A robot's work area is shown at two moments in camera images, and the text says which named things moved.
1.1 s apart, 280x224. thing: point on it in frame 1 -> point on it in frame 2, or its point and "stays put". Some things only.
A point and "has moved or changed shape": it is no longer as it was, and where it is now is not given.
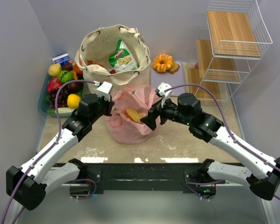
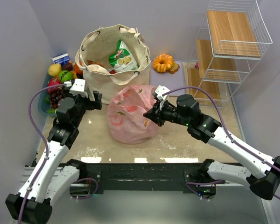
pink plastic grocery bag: (123, 129) stays put
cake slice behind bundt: (175, 67) stays put
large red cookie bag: (90, 62) stays put
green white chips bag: (122, 59) stays put
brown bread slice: (134, 115) has moved or changed shape
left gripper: (108, 105) -> (94, 100)
